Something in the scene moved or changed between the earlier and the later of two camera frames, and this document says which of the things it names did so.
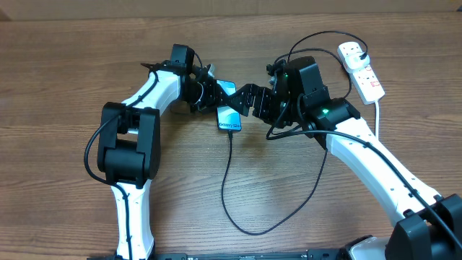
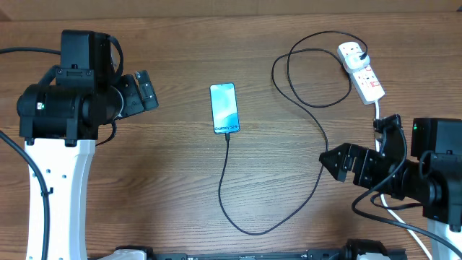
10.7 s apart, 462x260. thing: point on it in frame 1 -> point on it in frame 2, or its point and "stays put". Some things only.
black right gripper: x=262 y=94 -> x=364 y=159
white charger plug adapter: x=354 y=63 stays put
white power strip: x=367 y=84 stays put
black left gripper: x=212 y=100 -> x=136 y=102
